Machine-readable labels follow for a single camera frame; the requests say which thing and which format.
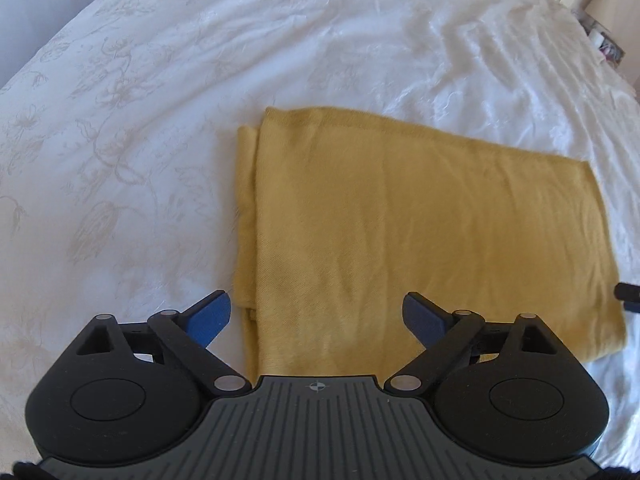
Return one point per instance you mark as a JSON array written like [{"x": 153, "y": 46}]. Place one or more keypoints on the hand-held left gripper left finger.
[{"x": 210, "y": 317}]

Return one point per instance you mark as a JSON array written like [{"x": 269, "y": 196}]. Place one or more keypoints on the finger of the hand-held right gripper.
[{"x": 629, "y": 295}]

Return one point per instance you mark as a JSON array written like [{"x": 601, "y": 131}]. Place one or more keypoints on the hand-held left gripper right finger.
[{"x": 425, "y": 317}]

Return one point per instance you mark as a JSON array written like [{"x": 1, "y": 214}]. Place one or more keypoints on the yellow knit sweater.
[{"x": 410, "y": 240}]

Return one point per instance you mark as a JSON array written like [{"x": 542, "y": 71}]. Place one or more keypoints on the white cup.
[{"x": 596, "y": 37}]

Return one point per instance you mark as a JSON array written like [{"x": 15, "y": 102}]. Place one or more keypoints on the white floral bedspread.
[{"x": 250, "y": 45}]

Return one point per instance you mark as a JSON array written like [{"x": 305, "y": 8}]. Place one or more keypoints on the table lamp with cream shade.
[{"x": 596, "y": 5}]

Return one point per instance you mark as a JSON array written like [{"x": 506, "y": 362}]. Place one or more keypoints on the dark picture frame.
[{"x": 612, "y": 49}]

